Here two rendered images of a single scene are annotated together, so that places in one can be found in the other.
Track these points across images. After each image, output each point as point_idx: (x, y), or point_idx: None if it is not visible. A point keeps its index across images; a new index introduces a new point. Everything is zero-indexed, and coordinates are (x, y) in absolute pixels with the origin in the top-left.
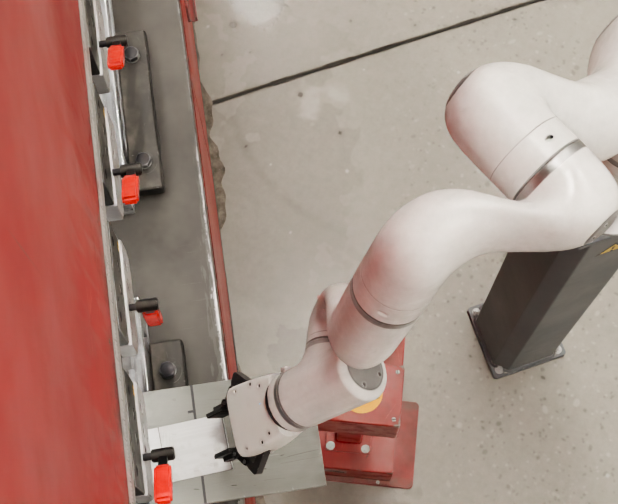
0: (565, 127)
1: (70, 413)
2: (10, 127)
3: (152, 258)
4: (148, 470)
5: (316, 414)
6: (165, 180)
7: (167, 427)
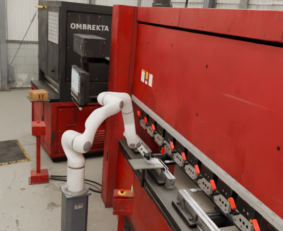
0: (106, 97)
1: (162, 77)
2: (176, 61)
3: (170, 195)
4: (156, 136)
5: None
6: (172, 205)
7: (156, 163)
